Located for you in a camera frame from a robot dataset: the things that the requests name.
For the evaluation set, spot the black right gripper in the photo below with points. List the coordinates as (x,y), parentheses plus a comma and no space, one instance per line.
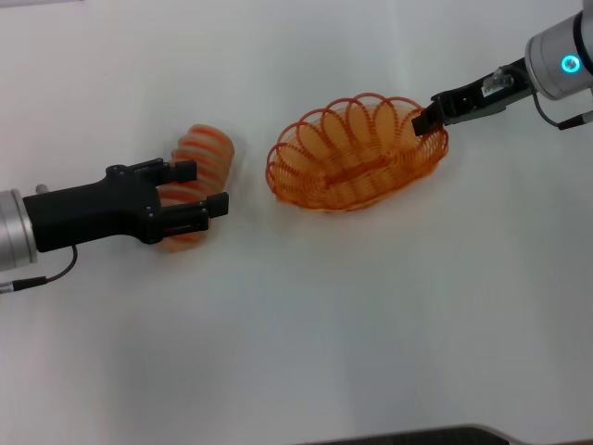
(482,95)

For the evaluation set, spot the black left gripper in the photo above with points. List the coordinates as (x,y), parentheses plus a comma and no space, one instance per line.
(92,213)

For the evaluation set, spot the orange striped shrimp toy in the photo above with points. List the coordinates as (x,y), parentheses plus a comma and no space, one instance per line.
(204,148)

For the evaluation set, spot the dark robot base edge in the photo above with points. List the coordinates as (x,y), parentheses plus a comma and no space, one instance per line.
(417,436)

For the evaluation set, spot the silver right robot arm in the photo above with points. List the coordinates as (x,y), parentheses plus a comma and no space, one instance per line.
(563,51)

